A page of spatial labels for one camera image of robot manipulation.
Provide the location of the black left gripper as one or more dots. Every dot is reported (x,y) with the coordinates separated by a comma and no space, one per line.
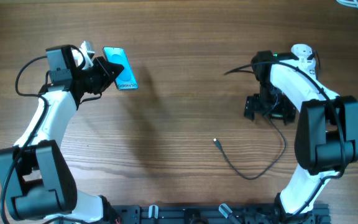
(102,66)

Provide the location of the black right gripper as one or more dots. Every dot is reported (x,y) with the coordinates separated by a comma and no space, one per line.
(285,109)

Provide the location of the Galaxy S25 smartphone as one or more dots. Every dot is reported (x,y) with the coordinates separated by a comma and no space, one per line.
(125,79)

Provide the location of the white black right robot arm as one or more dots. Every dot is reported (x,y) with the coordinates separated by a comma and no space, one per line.
(326,139)

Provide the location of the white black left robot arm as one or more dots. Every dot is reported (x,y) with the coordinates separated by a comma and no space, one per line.
(36,182)

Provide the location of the white charger plug adapter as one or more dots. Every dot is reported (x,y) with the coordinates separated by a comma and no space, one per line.
(307,61)

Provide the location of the white power strip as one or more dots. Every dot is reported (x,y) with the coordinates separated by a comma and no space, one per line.
(299,49)

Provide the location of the black mounting rail base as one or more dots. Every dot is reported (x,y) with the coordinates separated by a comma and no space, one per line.
(247,214)

